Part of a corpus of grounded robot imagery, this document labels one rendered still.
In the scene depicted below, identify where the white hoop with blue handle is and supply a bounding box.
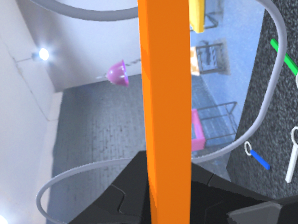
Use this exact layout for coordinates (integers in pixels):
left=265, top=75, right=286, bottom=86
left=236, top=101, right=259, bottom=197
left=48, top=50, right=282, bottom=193
left=245, top=141, right=270, bottom=171

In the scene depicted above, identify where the white loop with green handle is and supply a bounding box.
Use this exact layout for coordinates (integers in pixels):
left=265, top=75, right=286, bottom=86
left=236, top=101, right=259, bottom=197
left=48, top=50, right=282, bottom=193
left=270, top=39, right=298, bottom=85

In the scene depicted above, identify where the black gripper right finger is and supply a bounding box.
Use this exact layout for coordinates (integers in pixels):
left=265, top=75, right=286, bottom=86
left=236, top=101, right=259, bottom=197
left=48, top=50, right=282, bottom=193
left=190, top=163, right=298, bottom=224

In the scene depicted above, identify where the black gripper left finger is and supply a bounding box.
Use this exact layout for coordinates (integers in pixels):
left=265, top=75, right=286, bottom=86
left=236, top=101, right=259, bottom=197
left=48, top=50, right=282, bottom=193
left=68, top=151, right=152, bottom=224

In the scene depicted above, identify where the orange handle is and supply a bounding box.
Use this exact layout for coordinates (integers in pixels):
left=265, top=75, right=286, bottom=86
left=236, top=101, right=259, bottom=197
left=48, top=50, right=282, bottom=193
left=137, top=0, right=192, bottom=224

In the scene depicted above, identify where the white loop with straight handle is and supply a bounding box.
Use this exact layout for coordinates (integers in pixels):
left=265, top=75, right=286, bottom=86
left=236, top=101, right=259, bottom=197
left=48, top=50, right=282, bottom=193
left=286, top=127, right=298, bottom=183

